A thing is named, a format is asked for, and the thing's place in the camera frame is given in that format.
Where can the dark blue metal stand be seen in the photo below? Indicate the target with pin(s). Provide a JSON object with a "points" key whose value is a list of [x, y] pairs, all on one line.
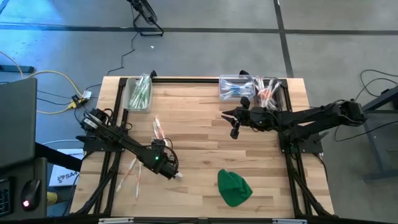
{"points": [[376, 143]]}

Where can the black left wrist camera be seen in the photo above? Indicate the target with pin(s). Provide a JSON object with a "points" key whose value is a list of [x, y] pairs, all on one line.
{"points": [[158, 144]]}

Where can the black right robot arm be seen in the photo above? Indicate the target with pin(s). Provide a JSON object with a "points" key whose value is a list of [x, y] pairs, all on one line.
{"points": [[311, 116]]}

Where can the dark grey monitor back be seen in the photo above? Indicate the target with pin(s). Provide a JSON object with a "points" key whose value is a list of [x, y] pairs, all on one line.
{"points": [[17, 121]]}

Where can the white cardboard box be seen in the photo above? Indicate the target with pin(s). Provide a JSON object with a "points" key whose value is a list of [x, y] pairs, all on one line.
{"points": [[65, 175]]}

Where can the green cloth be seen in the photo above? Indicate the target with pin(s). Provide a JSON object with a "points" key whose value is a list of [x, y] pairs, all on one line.
{"points": [[233, 189]]}

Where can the black computer mouse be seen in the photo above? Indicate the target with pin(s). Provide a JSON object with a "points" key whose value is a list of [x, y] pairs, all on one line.
{"points": [[30, 196]]}

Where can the grey translucent plastic bin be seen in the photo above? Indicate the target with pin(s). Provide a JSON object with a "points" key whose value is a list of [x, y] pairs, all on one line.
{"points": [[278, 82]]}

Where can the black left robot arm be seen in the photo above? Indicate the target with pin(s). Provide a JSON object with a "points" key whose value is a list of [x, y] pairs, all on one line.
{"points": [[124, 140]]}

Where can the cloudy white plastic bin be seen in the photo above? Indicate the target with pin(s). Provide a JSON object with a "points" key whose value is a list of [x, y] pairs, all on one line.
{"points": [[127, 93]]}

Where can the white metal bracket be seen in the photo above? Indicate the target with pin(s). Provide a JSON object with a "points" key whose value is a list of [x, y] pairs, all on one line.
{"points": [[115, 220], [289, 221]]}

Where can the clear plastic bin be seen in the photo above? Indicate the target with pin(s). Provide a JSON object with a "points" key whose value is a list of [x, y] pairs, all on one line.
{"points": [[236, 97]]}

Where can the black keyboard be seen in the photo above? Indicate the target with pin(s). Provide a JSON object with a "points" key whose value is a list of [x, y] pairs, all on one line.
{"points": [[4, 197]]}

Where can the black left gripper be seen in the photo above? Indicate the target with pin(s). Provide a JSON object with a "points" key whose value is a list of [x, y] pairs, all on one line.
{"points": [[169, 169]]}

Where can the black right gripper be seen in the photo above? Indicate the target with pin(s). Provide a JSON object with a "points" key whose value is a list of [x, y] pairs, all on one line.
{"points": [[255, 117]]}

